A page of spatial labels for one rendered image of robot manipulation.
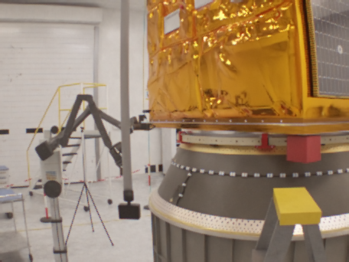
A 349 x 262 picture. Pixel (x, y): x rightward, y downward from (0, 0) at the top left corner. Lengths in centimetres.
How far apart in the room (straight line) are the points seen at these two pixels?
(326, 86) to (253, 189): 76
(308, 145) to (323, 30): 63
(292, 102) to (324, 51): 34
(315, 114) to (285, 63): 31
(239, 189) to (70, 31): 840
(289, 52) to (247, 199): 90
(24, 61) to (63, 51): 119
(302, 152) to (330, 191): 45
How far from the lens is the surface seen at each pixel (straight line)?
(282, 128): 181
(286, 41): 177
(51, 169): 273
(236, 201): 206
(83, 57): 979
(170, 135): 984
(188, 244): 226
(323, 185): 211
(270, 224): 156
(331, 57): 188
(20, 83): 944
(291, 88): 171
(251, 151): 213
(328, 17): 194
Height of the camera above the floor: 186
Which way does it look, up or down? 2 degrees down
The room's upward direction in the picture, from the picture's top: 1 degrees counter-clockwise
